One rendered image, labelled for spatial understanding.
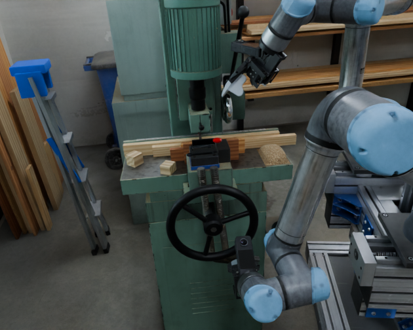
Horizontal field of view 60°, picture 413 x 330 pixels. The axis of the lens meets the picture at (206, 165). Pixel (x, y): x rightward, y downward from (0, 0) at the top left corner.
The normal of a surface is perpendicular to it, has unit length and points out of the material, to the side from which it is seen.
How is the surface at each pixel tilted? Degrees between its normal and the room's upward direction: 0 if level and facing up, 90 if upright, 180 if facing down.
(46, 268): 0
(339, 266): 0
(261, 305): 60
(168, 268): 90
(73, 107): 90
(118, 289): 0
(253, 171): 90
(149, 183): 90
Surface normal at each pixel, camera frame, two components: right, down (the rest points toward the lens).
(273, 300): 0.07, -0.04
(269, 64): -0.70, 0.36
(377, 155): 0.06, 0.39
